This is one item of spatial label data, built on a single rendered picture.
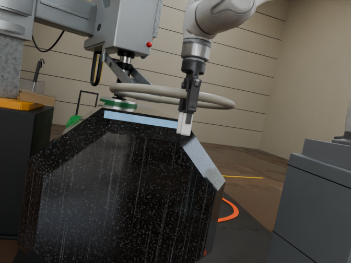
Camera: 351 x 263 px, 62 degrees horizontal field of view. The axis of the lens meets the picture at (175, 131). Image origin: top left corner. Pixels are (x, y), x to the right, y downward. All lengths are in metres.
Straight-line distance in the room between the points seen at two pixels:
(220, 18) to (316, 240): 0.99
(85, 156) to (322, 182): 0.96
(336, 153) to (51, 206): 1.16
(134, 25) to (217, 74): 5.94
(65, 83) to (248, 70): 4.51
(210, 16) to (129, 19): 0.92
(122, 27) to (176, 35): 5.51
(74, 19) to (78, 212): 1.41
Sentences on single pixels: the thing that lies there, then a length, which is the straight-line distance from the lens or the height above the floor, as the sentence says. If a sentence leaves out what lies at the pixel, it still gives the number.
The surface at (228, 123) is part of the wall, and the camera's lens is 7.77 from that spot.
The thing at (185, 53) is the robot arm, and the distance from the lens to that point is 0.92.
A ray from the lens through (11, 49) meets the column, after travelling 2.08.
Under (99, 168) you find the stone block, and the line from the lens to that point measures 1.17.
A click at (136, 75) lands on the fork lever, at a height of 1.04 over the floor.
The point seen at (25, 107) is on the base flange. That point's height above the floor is 0.76.
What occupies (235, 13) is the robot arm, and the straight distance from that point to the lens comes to 0.77.
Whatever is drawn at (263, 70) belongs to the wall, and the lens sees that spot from 8.25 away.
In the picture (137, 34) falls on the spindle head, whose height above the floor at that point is 1.26.
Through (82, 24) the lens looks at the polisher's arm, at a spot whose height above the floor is 1.35.
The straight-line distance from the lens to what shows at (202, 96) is 0.93.
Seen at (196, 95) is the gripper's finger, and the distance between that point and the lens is 0.88.
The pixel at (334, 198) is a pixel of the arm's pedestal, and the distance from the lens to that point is 1.33.
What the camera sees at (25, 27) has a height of 1.22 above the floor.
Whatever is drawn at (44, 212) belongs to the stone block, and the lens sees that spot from 1.25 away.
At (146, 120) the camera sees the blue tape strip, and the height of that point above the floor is 0.85.
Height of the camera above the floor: 0.95
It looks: 6 degrees down
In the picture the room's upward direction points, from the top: 10 degrees clockwise
